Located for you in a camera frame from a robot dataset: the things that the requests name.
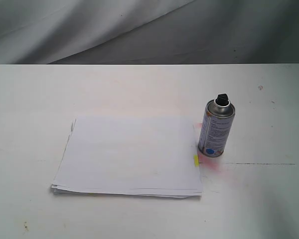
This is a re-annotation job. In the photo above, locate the spray paint can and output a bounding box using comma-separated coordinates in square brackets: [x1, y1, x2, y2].
[198, 94, 235, 157]

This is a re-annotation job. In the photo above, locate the white paper stack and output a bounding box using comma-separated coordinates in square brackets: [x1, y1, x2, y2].
[51, 116, 202, 198]

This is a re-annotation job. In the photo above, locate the grey backdrop cloth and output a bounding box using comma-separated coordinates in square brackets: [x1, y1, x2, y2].
[0, 0, 299, 64]

